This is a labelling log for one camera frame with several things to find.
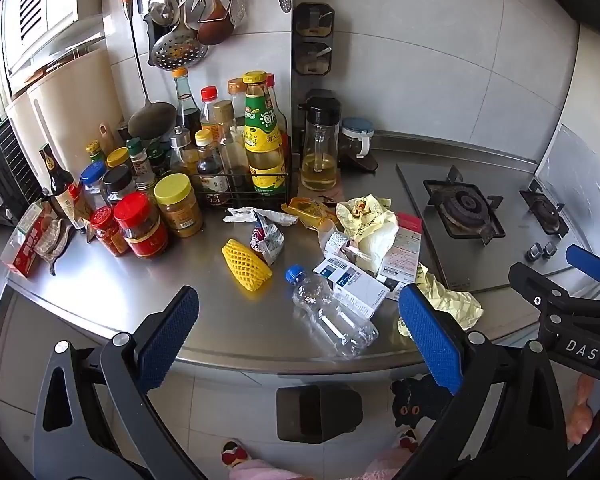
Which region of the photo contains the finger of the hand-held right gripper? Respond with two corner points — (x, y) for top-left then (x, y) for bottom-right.
(507, 261), (600, 328)
(565, 244), (600, 286)

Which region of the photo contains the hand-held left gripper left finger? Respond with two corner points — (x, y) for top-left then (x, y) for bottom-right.
(32, 285), (206, 480)

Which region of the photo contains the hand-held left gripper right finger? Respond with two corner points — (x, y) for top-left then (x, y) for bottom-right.
(395, 283), (568, 480)

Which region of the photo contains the yellow paper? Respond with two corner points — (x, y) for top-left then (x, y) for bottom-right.
(397, 262), (484, 337)

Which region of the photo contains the white cardboard box blue stripe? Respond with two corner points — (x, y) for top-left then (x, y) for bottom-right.
(312, 255), (390, 321)

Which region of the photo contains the clear plastic bottle blue cap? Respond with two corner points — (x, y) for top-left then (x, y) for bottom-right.
(285, 265), (380, 359)

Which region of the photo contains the yellow foam fruit net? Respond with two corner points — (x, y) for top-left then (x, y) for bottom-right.
(221, 240), (273, 291)

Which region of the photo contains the dark grey waste bin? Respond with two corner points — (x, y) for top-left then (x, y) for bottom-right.
(276, 385), (363, 444)

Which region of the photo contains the person's right hand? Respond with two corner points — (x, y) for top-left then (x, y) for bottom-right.
(567, 374), (600, 445)

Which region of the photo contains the steel gas stove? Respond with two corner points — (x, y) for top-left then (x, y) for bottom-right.
(396, 162), (581, 292)

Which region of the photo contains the black cat floor mat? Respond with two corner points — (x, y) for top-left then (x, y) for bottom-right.
(391, 375), (454, 429)

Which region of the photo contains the black gas burner grate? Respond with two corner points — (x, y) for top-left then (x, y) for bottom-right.
(422, 165), (506, 246)
(519, 178), (570, 238)

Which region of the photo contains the white red bow slipper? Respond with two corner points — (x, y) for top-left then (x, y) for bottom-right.
(397, 427), (422, 452)
(221, 440), (251, 467)

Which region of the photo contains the large red lid jar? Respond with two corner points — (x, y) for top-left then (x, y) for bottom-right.
(114, 191), (170, 259)

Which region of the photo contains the small red chili jar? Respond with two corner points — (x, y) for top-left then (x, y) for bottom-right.
(89, 206), (130, 256)

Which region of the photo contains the pale yellow plastic bag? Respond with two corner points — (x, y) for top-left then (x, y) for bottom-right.
(336, 196), (400, 273)

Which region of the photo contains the small white printed packet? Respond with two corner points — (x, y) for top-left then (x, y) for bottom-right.
(320, 230), (362, 267)

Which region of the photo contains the person's right leg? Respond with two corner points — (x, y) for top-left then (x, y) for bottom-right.
(364, 447), (417, 480)

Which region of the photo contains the yellow lid paste jar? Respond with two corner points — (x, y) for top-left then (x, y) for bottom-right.
(154, 173), (204, 238)

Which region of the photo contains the silver red snack wrapper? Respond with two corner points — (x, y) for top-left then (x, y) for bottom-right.
(250, 210), (285, 266)

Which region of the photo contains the crumpled white tissue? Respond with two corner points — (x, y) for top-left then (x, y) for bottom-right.
(223, 206), (299, 227)

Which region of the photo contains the patterned pot holder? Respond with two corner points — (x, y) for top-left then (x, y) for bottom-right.
(34, 217), (76, 276)

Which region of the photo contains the black lid spice jar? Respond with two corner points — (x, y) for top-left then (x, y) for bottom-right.
(102, 164), (137, 206)

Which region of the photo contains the yellow cap dark bottle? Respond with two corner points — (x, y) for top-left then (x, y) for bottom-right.
(195, 129), (230, 208)

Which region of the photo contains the red white carton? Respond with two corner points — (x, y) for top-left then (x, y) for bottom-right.
(0, 199), (56, 278)

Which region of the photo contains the yellow snack packet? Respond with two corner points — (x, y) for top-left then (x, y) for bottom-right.
(281, 196), (338, 231)

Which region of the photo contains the green cap spice bottle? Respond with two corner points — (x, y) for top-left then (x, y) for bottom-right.
(126, 137), (156, 189)

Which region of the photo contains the dark green cap bottle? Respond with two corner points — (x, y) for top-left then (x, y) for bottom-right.
(147, 140), (173, 179)

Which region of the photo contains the brown coaster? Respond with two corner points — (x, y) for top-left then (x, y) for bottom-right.
(340, 152), (379, 174)

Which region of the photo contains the dark bottle gold label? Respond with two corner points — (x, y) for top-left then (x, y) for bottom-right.
(39, 143), (81, 231)

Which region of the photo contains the small yellow lid jar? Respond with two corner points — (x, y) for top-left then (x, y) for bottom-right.
(105, 146), (131, 171)

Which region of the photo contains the steel top oil bottle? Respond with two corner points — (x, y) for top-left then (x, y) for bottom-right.
(170, 127), (197, 177)

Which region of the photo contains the beige cap glass bottle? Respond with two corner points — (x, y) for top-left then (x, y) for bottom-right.
(212, 100), (251, 196)

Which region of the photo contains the glass jar blue lid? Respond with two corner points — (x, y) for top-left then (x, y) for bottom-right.
(341, 117), (376, 159)

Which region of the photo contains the large yellow label bottle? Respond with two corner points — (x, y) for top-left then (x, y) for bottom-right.
(242, 71), (287, 197)

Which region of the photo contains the glass oil dispenser black lid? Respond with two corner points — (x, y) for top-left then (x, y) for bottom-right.
(298, 89), (342, 192)

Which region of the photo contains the black countertop appliance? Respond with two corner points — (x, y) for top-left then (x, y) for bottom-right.
(0, 117), (44, 226)

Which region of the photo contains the dark soy sauce bottle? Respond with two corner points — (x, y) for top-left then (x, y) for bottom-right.
(172, 67), (203, 146)

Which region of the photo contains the red cap sauce bottle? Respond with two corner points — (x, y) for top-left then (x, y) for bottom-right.
(200, 86), (226, 133)

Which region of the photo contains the beige cutting board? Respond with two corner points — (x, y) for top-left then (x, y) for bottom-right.
(5, 50), (127, 181)

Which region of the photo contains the orange cap bottle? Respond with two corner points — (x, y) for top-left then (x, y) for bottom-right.
(227, 78), (248, 111)

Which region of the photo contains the steel slotted skimmer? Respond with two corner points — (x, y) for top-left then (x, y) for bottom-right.
(150, 0), (210, 72)

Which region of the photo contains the brown wooden ladle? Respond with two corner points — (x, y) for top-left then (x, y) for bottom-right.
(197, 0), (234, 46)

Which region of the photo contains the black wire bottle rack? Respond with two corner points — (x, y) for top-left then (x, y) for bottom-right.
(187, 132), (294, 211)

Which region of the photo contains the black wall spice box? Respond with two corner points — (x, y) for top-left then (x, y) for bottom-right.
(293, 40), (335, 77)
(293, 2), (336, 40)

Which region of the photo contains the white window frame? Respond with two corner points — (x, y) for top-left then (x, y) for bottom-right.
(0, 0), (107, 97)

